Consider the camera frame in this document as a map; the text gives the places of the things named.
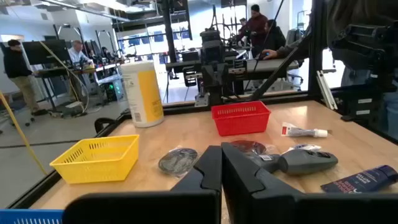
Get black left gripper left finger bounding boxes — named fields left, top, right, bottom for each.
left=63, top=145, right=223, bottom=224

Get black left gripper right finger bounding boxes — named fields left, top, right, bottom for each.
left=221, top=142, right=398, bottom=224

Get black disc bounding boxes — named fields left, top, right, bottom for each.
left=157, top=146, right=200, bottom=179

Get grey electric shaver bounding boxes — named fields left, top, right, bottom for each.
left=248, top=149, right=339, bottom=175

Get navy shave cream tube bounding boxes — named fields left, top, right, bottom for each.
left=320, top=164, right=398, bottom=194

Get dark red disc in bag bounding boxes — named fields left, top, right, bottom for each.
left=229, top=139, right=277, bottom=158

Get red plastic basket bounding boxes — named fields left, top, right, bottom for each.
left=211, top=100, right=272, bottom=137

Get yellow plastic basket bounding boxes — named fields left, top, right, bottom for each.
left=49, top=134, right=140, bottom=184

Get white yellow wipes canister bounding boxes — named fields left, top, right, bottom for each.
left=120, top=60, right=165, bottom=128

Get black chair part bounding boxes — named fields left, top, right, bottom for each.
left=94, top=117, right=116, bottom=134

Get aluminium profile bars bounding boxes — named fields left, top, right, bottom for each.
left=316, top=70, right=338, bottom=111

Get grey desk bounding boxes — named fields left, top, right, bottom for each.
left=165, top=58, right=300, bottom=82

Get computer tower with green light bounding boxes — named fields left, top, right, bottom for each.
left=104, top=79, right=125, bottom=102

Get person's hand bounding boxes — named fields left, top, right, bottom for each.
left=262, top=49, right=280, bottom=60

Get black equipment stack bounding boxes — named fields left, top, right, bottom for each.
left=329, top=23, right=398, bottom=123

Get blue plastic basket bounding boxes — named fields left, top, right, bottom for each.
left=0, top=208, right=65, bottom=224

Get person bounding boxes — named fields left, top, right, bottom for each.
left=67, top=40, right=94, bottom=67
left=263, top=19, right=287, bottom=52
left=238, top=17, right=249, bottom=35
left=236, top=4, right=269, bottom=58
left=276, top=0, right=398, bottom=138
left=2, top=39, right=48, bottom=116

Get desk with equipment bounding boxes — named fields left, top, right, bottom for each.
left=32, top=62, right=124, bottom=113

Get black monitor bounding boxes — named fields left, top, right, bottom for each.
left=22, top=39, right=71, bottom=65

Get black diagonal frame strut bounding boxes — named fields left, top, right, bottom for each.
left=249, top=29, right=312, bottom=102

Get black frame post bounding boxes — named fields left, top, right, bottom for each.
left=307, top=0, right=328, bottom=98

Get yellow cable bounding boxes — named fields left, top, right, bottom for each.
left=0, top=90, right=48, bottom=175
left=39, top=40, right=90, bottom=114

